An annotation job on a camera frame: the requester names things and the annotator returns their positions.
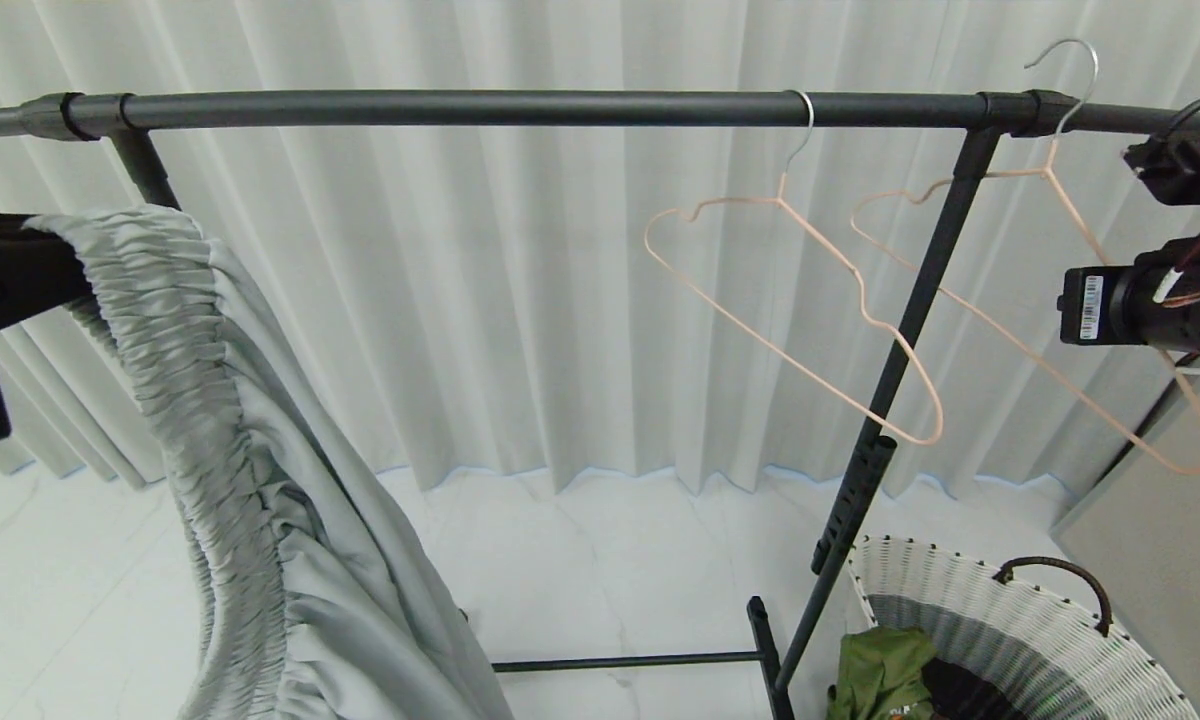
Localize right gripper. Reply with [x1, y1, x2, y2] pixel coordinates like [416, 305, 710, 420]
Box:
[1058, 237, 1200, 363]

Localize pink clothes hanger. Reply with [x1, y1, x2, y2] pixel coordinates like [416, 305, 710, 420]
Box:
[850, 38, 1200, 477]
[645, 92, 944, 447]

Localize pale grey shorts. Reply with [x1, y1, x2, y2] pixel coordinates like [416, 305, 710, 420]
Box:
[22, 205, 516, 720]

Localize white laundry basket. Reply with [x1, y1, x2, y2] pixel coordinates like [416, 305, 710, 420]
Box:
[845, 537, 1200, 720]

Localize black clothes rack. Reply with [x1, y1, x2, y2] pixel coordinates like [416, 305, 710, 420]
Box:
[0, 88, 1186, 720]

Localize black garment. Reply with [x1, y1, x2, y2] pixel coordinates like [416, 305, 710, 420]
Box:
[920, 657, 1033, 720]

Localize green long-sleeved shirt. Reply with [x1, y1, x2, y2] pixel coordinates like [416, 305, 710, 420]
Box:
[825, 627, 941, 720]

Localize white curtain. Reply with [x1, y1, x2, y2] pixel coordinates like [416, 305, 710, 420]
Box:
[0, 0, 1200, 501]

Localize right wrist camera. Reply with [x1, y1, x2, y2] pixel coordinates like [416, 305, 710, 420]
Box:
[1122, 130, 1200, 208]

